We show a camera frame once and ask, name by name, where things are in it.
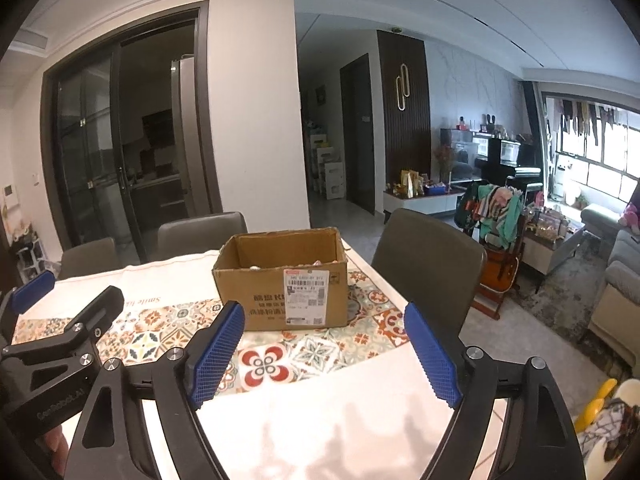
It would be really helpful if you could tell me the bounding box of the white shelf rack left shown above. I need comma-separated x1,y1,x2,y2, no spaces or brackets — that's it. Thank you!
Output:
11,232,48,283

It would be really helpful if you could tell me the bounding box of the grey chair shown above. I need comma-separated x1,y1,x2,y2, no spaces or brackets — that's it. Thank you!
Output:
58,237,120,280
156,211,247,260

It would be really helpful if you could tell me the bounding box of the grey chair middle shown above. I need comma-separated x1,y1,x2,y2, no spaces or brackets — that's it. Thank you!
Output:
156,211,247,260

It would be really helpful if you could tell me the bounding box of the dark chair right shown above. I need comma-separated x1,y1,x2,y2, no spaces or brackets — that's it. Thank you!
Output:
372,208,486,334

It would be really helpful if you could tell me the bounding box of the patterned tile tablecloth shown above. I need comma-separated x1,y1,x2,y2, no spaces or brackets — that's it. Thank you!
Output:
15,249,451,479

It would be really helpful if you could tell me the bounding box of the glass sliding door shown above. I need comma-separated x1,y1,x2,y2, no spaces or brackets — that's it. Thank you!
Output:
43,47,148,266

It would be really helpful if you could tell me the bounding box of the white low cabinet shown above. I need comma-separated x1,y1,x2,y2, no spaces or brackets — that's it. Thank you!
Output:
383,193,463,221

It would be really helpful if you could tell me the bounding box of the grey chair left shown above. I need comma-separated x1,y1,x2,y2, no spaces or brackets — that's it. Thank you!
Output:
58,237,120,280

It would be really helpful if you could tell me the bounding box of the white storage boxes hallway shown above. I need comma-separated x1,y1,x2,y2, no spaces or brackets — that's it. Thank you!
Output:
306,133,346,200

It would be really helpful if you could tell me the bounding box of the person's hand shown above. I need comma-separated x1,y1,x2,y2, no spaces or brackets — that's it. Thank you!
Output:
42,426,70,477

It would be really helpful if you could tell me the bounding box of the yellow toy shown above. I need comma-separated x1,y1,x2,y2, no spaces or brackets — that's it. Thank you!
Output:
574,378,618,434

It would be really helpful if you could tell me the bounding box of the clothes-covered wooden chair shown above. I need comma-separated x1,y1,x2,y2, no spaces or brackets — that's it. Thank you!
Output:
454,182,525,320

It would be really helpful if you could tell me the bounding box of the black piano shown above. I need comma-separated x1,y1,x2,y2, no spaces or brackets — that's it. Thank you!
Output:
474,136,544,194

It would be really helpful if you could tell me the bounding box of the brown cardboard box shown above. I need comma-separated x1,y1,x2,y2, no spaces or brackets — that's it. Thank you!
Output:
213,228,348,332

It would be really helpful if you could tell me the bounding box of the grey sofa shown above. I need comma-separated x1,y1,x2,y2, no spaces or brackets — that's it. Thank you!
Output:
580,204,639,377

